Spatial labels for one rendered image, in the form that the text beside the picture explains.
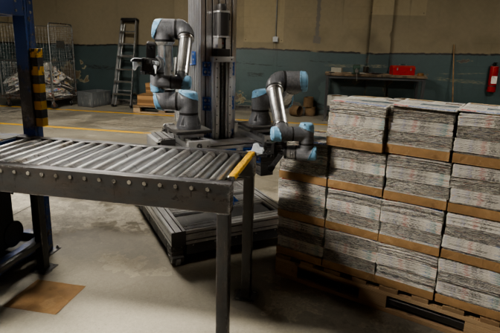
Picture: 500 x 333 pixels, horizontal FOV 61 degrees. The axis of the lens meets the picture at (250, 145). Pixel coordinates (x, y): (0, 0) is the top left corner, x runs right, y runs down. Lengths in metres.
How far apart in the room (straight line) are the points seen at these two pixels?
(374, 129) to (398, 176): 0.25
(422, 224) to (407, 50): 6.96
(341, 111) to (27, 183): 1.46
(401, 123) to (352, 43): 6.80
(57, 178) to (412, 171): 1.58
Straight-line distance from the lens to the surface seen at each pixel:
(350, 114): 2.13
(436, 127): 2.07
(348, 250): 2.36
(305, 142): 2.14
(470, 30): 9.18
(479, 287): 2.26
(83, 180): 1.86
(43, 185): 1.97
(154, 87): 2.33
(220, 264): 1.75
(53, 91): 9.36
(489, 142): 2.05
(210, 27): 2.79
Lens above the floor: 1.31
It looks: 13 degrees down
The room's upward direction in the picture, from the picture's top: 2 degrees clockwise
